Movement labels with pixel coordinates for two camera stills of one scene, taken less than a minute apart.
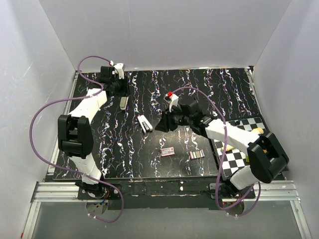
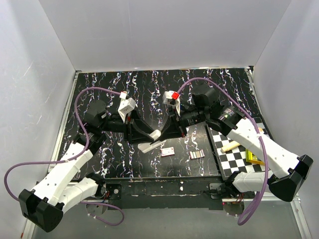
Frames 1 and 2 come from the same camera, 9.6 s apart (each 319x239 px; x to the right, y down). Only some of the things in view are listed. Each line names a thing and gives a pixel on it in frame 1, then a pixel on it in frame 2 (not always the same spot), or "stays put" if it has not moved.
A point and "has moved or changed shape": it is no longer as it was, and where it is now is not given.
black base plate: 163,192 stays put
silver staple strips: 196,154 stays put
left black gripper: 124,93 → 137,131
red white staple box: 168,152 stays put
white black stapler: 144,123 has moved or changed shape
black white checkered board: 233,162 stays put
